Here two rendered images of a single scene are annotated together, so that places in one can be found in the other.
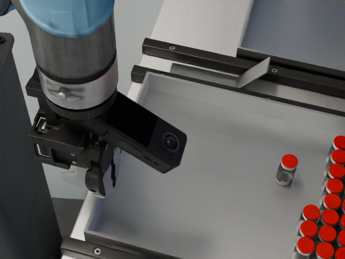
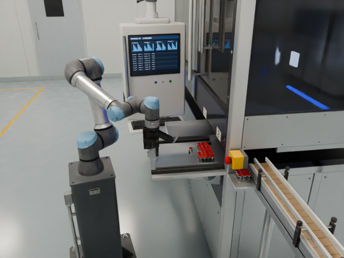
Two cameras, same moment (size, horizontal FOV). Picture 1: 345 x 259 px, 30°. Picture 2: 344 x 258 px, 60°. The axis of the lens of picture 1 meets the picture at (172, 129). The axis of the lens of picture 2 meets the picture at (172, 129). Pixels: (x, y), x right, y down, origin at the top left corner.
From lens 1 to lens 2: 1.09 m
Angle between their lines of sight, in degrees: 34
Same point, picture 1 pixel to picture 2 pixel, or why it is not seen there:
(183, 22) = not seen: hidden behind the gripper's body
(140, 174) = (160, 160)
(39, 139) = (146, 141)
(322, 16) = (183, 132)
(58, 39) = (153, 110)
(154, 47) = not seen: hidden behind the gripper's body
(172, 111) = (160, 151)
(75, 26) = (155, 107)
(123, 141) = (162, 135)
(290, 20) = (176, 133)
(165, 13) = not seen: hidden behind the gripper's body
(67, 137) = (151, 139)
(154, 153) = (168, 137)
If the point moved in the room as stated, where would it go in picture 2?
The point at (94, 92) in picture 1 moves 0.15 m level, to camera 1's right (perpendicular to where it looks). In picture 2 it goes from (157, 123) to (185, 119)
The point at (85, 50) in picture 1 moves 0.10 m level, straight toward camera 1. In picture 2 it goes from (157, 112) to (167, 119)
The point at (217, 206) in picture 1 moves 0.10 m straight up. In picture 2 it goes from (179, 160) to (179, 145)
